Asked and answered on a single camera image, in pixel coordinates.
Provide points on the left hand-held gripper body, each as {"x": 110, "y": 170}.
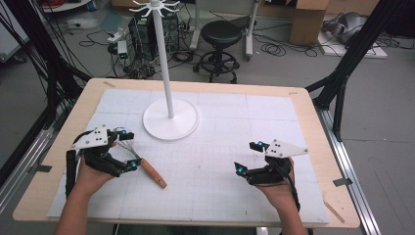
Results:
{"x": 94, "y": 138}

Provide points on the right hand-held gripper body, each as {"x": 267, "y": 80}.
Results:
{"x": 280, "y": 149}

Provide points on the white hook rack stand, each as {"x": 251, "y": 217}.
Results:
{"x": 169, "y": 117}

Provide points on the person's left hand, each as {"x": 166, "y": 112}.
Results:
{"x": 89, "y": 179}

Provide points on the person's right hand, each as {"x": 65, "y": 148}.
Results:
{"x": 277, "y": 192}

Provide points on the white grid mat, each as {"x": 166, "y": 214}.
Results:
{"x": 212, "y": 169}

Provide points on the tan tape piece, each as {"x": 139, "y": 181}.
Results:
{"x": 109, "y": 84}

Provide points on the black tape piece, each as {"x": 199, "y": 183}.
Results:
{"x": 43, "y": 168}
{"x": 342, "y": 182}

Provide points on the person's dark pants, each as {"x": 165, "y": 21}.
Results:
{"x": 182, "y": 230}

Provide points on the white power adapter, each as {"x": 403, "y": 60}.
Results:
{"x": 122, "y": 49}

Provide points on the white power strip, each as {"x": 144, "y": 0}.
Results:
{"x": 115, "y": 35}

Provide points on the black computer tower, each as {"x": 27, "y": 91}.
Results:
{"x": 143, "y": 36}

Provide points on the black round stool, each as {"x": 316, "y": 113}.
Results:
{"x": 220, "y": 36}

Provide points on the white flat board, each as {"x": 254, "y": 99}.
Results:
{"x": 359, "y": 50}

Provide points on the cardboard box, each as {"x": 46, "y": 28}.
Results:
{"x": 306, "y": 23}

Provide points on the white round table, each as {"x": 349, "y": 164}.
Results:
{"x": 65, "y": 6}

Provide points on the aluminium rail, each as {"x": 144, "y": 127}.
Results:
{"x": 23, "y": 166}
{"x": 349, "y": 169}

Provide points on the black metal frame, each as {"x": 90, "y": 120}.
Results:
{"x": 49, "y": 65}
{"x": 352, "y": 58}

